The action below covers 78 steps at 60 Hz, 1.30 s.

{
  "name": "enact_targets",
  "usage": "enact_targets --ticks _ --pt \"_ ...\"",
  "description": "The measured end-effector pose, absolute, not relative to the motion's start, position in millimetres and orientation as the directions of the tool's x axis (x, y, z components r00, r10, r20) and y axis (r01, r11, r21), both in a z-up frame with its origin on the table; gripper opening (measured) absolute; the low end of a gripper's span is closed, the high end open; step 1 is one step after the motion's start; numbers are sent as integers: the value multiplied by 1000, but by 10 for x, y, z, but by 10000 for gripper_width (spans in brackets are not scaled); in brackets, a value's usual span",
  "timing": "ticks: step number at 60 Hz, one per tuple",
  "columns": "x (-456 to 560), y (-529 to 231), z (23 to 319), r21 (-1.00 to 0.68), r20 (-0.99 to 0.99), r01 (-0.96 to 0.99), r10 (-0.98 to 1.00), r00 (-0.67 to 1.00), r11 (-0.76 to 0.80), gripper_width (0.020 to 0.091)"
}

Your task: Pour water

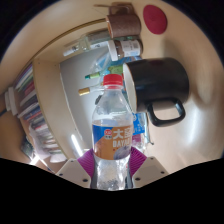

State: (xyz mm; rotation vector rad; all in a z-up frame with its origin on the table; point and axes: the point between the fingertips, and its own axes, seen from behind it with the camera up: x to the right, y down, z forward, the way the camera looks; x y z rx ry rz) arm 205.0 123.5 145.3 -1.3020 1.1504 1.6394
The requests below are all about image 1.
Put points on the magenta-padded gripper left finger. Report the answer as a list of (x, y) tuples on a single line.
[(73, 171)]

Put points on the brown cork-wrapped cup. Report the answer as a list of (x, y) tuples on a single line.
[(125, 26)]

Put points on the black mug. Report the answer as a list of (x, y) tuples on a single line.
[(160, 83)]

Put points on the tall clear glass bottle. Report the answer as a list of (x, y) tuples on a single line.
[(90, 40)]

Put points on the wooden shelf unit with books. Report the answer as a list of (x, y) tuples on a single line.
[(40, 110)]

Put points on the blue glass bottle gold cap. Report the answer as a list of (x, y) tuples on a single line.
[(85, 90)]

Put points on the blue and white box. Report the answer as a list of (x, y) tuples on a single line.
[(138, 125)]

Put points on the green-capped glass bottle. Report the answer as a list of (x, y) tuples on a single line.
[(96, 74)]

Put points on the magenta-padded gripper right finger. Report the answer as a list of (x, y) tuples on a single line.
[(150, 170)]

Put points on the flat round red coaster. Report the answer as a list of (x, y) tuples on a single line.
[(155, 19)]

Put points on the clear red-capped drink bottle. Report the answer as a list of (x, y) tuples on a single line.
[(111, 143)]

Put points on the dark jar with white lid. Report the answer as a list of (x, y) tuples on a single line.
[(128, 49)]

